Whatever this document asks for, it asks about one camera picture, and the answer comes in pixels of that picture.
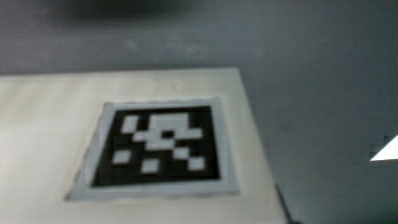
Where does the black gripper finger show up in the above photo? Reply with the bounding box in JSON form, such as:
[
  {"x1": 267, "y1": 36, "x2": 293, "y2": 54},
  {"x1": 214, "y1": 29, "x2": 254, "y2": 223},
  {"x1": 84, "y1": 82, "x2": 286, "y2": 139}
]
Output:
[{"x1": 276, "y1": 185, "x2": 302, "y2": 224}]

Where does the paper sheet with fiducial markers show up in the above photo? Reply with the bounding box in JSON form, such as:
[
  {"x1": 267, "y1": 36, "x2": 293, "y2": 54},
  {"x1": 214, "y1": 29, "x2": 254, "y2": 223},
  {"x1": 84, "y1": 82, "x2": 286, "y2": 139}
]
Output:
[{"x1": 370, "y1": 135, "x2": 398, "y2": 162}]

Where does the small white drawer with knob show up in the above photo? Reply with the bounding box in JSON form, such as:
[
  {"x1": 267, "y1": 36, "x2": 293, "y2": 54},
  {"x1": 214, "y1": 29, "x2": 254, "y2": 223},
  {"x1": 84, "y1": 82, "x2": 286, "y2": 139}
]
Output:
[{"x1": 0, "y1": 68, "x2": 286, "y2": 224}]

